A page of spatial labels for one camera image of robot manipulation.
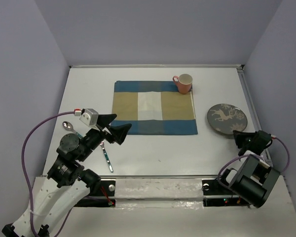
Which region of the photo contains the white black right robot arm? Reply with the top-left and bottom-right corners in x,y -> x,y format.
217,130 -> 281,208

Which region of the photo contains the white taped front rail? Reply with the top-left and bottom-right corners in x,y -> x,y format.
114,178 -> 203,201

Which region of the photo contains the grey plate with deer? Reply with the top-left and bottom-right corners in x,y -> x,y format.
207,104 -> 248,135

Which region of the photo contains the blue beige checked cloth placemat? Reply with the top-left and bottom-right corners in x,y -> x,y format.
111,80 -> 198,135

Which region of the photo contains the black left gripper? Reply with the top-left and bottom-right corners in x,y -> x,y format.
78,113 -> 132,160

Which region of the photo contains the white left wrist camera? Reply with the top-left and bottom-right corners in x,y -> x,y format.
74,109 -> 99,127

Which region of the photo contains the fork with green handle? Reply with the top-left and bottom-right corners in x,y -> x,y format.
100,141 -> 114,173

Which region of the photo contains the spoon with green handle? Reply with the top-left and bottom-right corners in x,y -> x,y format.
62,121 -> 83,139

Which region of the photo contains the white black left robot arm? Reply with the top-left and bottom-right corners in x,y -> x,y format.
2,109 -> 132,237

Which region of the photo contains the pink ceramic mug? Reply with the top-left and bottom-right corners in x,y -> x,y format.
172,74 -> 193,94

